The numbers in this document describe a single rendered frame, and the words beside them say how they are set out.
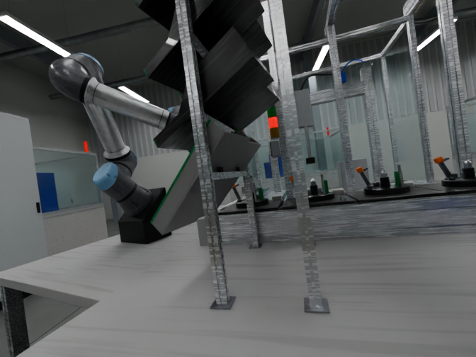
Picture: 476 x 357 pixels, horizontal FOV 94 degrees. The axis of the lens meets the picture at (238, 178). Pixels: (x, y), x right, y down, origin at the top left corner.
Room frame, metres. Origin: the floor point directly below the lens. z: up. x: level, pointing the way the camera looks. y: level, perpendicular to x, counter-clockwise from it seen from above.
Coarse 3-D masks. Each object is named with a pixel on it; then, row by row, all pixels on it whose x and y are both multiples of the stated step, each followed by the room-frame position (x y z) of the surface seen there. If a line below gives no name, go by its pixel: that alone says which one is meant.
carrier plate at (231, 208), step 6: (234, 204) 1.05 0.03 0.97; (270, 204) 0.90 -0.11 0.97; (276, 204) 0.87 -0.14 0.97; (282, 204) 0.96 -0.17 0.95; (222, 210) 0.90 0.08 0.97; (228, 210) 0.88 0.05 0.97; (234, 210) 0.85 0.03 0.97; (240, 210) 0.83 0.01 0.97; (246, 210) 0.83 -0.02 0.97; (258, 210) 0.81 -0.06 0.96; (264, 210) 0.81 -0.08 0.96; (270, 210) 0.80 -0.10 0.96
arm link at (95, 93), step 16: (64, 64) 0.72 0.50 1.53; (80, 64) 0.76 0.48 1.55; (64, 80) 0.71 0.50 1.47; (80, 80) 0.72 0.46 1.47; (96, 80) 0.77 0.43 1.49; (80, 96) 0.73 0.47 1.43; (96, 96) 0.74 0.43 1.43; (112, 96) 0.76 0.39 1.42; (128, 96) 0.79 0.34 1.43; (128, 112) 0.79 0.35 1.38; (144, 112) 0.80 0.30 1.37; (160, 112) 0.82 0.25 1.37; (160, 128) 0.85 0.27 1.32
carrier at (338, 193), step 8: (312, 184) 0.86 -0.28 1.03; (312, 192) 0.86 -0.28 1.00; (320, 192) 0.90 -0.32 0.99; (328, 192) 0.84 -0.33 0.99; (336, 192) 0.92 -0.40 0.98; (344, 192) 0.92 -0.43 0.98; (288, 200) 0.93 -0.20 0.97; (312, 200) 0.81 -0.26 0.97; (320, 200) 0.80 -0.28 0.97; (328, 200) 0.79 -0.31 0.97; (336, 200) 0.76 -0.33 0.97; (344, 200) 0.74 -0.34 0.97; (352, 200) 0.73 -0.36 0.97; (288, 208) 0.78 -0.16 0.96; (296, 208) 0.78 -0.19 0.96
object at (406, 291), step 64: (192, 256) 0.72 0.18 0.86; (256, 256) 0.64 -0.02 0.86; (320, 256) 0.58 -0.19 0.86; (384, 256) 0.53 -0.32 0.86; (448, 256) 0.49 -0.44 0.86; (128, 320) 0.41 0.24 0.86; (192, 320) 0.39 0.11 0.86; (256, 320) 0.36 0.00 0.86; (320, 320) 0.34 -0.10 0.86; (384, 320) 0.32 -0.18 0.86; (448, 320) 0.31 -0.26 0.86
